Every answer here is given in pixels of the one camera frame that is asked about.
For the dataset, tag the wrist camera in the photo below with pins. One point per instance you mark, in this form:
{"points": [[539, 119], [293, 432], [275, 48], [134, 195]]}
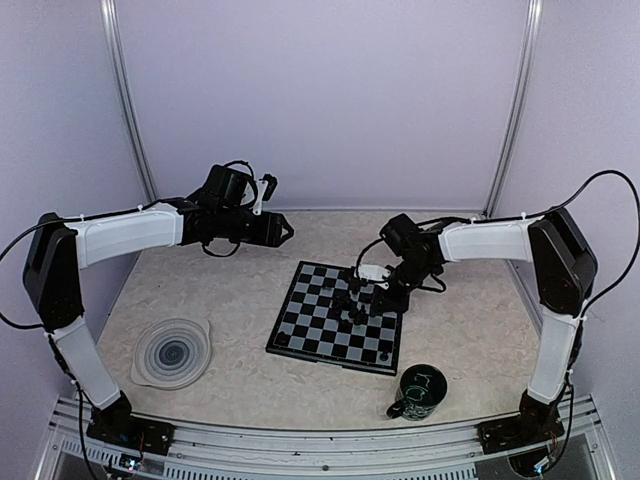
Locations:
{"points": [[268, 184], [373, 274]]}

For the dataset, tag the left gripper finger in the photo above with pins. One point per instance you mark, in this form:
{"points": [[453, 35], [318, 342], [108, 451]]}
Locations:
{"points": [[284, 238], [284, 225]]}

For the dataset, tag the dark green mug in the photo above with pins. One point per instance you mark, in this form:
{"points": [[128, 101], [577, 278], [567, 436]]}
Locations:
{"points": [[421, 390]]}

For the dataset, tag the black grey chess board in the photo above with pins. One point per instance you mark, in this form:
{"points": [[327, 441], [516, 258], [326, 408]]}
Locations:
{"points": [[314, 337]]}

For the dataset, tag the clear collapsible silicone bowl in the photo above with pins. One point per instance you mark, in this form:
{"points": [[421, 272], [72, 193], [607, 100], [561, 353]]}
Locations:
{"points": [[172, 354]]}

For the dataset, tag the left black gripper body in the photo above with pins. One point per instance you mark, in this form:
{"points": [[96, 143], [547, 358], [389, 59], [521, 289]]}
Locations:
{"points": [[232, 227]]}

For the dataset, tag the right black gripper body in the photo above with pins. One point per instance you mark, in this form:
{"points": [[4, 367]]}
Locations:
{"points": [[413, 273]]}

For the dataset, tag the black chess piece pile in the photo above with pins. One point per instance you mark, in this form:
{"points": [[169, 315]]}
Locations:
{"points": [[346, 311]]}

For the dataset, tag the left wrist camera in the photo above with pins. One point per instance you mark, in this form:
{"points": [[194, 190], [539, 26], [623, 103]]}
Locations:
{"points": [[268, 184]]}

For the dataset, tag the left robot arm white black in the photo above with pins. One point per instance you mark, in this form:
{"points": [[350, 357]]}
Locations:
{"points": [[60, 249]]}

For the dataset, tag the right aluminium corner post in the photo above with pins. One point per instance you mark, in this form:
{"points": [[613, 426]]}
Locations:
{"points": [[525, 67]]}

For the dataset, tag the aluminium front rail frame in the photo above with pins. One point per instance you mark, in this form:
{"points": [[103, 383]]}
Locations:
{"points": [[207, 451]]}

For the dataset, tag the aluminium corner post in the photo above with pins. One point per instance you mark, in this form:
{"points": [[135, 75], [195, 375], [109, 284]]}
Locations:
{"points": [[109, 15], [525, 67]]}

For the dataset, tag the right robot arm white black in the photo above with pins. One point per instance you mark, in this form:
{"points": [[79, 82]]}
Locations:
{"points": [[564, 266]]}

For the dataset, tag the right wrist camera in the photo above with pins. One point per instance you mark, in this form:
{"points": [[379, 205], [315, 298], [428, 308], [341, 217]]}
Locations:
{"points": [[373, 274]]}

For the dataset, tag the left aluminium corner post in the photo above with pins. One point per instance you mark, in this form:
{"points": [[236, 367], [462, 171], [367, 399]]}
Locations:
{"points": [[109, 15]]}

